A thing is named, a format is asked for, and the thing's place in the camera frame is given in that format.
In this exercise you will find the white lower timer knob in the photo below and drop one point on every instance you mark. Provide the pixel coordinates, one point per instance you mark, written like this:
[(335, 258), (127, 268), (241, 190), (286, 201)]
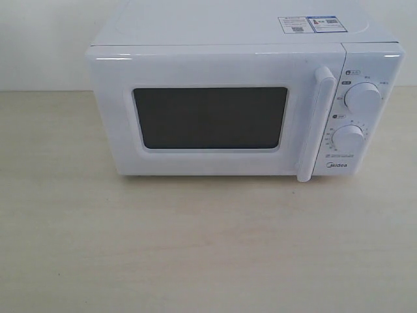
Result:
[(348, 138)]

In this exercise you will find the white upper power knob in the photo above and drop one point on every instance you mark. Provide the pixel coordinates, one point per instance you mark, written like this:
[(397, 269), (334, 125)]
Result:
[(363, 97)]

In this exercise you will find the white microwave oven body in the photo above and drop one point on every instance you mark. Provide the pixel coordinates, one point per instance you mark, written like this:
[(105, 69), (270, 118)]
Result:
[(372, 54)]

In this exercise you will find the warning label sticker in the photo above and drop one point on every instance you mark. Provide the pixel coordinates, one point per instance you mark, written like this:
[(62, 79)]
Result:
[(311, 24)]

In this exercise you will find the white microwave door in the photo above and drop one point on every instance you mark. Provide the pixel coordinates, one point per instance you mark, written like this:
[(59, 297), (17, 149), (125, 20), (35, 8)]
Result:
[(194, 110)]

